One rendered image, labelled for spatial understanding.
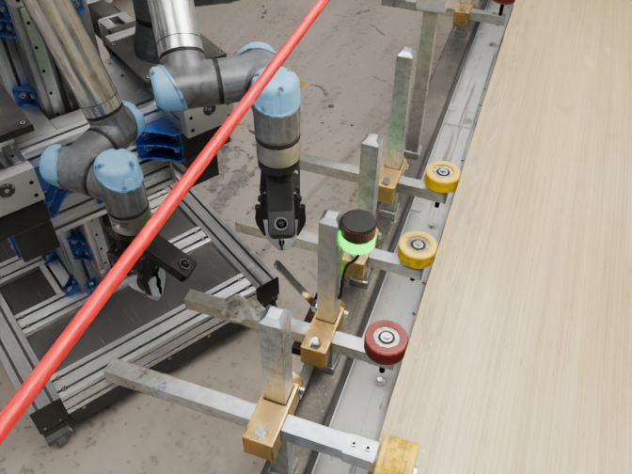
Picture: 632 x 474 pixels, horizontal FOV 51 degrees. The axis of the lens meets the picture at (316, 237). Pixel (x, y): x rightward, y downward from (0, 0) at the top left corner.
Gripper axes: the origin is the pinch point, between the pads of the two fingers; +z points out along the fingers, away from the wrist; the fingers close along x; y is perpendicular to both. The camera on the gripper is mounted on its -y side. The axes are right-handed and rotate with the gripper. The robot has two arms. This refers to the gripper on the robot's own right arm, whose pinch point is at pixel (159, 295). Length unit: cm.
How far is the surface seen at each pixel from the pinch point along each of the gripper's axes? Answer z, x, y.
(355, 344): -3.3, 0.3, -42.4
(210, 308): -3.0, 1.5, -12.6
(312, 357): -1.9, 5.0, -35.5
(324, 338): -4.3, 1.6, -36.7
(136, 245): -82, 53, -43
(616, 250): -7, -38, -87
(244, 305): -5.3, 0.2, -19.5
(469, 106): 21, -122, -46
